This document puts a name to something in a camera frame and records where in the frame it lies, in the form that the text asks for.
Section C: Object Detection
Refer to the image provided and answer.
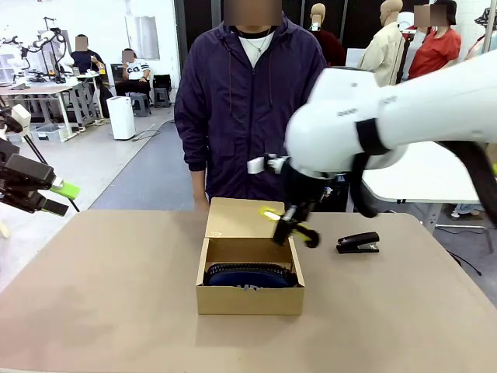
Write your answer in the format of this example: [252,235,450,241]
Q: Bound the clear plastic storage bin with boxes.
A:
[30,123,67,143]

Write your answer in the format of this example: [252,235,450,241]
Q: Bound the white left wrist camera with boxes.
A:
[0,103,32,137]

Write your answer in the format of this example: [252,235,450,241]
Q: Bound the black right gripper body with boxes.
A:
[281,157,332,209]

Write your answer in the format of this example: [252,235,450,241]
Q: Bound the person in purple jacket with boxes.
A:
[173,11,331,213]

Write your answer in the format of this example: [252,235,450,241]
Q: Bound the white board panel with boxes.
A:
[346,48,370,71]

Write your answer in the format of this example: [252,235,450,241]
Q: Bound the yellow black utility knife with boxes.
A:
[259,206,321,249]

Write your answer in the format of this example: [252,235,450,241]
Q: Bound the mannequin with black hat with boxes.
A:
[464,7,497,63]

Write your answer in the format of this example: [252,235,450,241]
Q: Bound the mannequin in beige jacket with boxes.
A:
[356,0,407,86]

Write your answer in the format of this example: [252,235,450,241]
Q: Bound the person in white jersey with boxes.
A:
[115,48,151,98]

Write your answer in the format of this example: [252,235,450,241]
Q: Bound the black stapler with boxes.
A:
[335,232,381,255]

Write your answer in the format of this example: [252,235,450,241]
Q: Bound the legs in blue jeans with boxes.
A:
[452,201,481,218]

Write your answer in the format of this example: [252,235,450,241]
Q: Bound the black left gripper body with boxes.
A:
[0,153,55,214]

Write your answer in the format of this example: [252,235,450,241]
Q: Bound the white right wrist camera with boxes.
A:
[247,153,290,176]

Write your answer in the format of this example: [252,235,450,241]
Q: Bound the mannequin in dark red garment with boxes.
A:
[310,2,346,67]

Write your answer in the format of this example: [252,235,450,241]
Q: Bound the person in red shirt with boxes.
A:
[407,0,463,81]

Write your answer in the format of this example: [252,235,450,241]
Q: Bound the grey wall panel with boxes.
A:
[124,16,160,61]

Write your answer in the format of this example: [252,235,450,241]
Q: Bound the brown cardboard box with lid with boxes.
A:
[196,197,306,316]

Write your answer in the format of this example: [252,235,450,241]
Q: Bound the dark blue zippered pouch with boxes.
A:
[203,262,300,289]

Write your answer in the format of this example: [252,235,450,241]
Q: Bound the white desk with grey legs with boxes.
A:
[0,83,75,141]

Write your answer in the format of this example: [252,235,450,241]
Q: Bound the white lab robot arms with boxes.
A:
[0,17,75,85]

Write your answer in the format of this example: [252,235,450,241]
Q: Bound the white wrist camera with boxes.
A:
[247,153,290,176]
[0,103,32,137]

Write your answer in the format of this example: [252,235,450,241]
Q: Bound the white air purifier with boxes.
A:
[106,96,136,141]

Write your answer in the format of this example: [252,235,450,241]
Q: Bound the grey plastic stool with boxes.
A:
[130,92,152,117]
[154,88,172,109]

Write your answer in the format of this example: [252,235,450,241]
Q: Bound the large white table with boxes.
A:
[360,141,486,234]

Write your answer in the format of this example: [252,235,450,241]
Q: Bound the person in dark shirt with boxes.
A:
[69,33,106,75]

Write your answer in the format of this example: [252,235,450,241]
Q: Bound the black floor cable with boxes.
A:
[446,248,482,277]

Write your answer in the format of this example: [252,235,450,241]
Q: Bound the purple-sleeved right forearm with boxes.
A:
[181,124,210,197]

